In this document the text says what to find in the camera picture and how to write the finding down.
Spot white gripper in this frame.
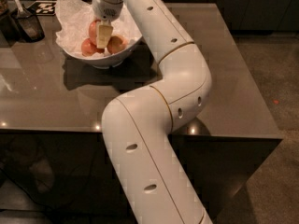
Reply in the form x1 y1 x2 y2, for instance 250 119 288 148
92 0 123 49

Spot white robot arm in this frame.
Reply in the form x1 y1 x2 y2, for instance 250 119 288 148
93 0 212 224

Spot right yellowish red apple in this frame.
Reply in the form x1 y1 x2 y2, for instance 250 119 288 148
107 35 128 54

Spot white bowl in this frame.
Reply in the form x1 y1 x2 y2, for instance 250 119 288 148
60 35 142 69

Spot white crumpled paper liner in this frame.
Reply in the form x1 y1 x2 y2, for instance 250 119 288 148
55 0 142 46

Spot black white marker tag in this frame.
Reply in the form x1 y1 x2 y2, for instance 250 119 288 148
28 0 56 16

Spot dark container with scoop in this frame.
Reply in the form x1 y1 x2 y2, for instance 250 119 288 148
12 0 45 43

